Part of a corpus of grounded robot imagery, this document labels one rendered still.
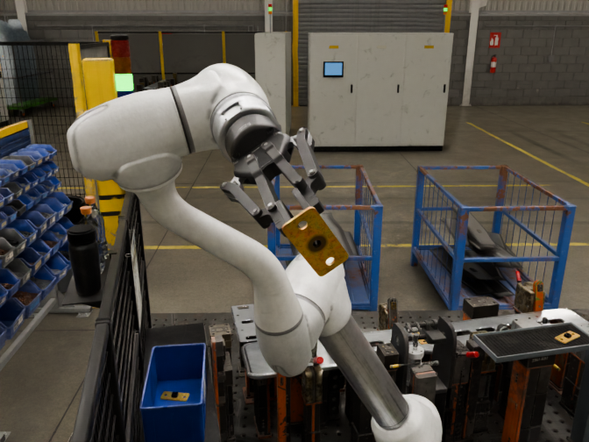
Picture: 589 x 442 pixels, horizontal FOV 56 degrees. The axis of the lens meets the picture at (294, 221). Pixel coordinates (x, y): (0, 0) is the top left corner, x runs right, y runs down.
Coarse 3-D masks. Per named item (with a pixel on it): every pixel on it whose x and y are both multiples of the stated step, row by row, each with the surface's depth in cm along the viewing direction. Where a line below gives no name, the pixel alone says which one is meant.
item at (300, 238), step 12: (300, 216) 52; (312, 216) 52; (288, 228) 52; (300, 228) 53; (312, 228) 53; (324, 228) 54; (300, 240) 54; (312, 240) 54; (324, 240) 55; (336, 240) 55; (300, 252) 54; (312, 252) 55; (324, 252) 55; (336, 252) 56; (312, 264) 56; (324, 264) 56; (336, 264) 57
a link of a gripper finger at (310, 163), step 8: (304, 128) 67; (296, 136) 67; (304, 136) 66; (296, 144) 65; (304, 144) 65; (312, 144) 67; (304, 152) 64; (312, 152) 65; (304, 160) 62; (312, 160) 62; (312, 168) 61; (320, 168) 64; (312, 176) 60; (320, 176) 61
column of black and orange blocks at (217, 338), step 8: (216, 336) 171; (216, 344) 169; (216, 352) 170; (216, 360) 171; (216, 368) 171; (216, 376) 172; (224, 376) 173; (216, 384) 173; (216, 392) 174; (224, 392) 175; (216, 400) 175; (224, 400) 176; (216, 408) 176; (224, 408) 177; (224, 416) 178; (224, 424) 179; (224, 432) 180; (224, 440) 181
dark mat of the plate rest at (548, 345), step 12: (480, 336) 179; (492, 336) 179; (504, 336) 179; (516, 336) 179; (528, 336) 179; (540, 336) 179; (552, 336) 179; (492, 348) 172; (504, 348) 172; (516, 348) 172; (528, 348) 172; (540, 348) 172; (552, 348) 172
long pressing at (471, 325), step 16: (464, 320) 221; (480, 320) 220; (496, 320) 220; (512, 320) 220; (576, 320) 220; (368, 336) 209; (384, 336) 209; (464, 336) 209; (256, 352) 199; (320, 352) 199; (432, 352) 199; (256, 368) 189; (336, 368) 191
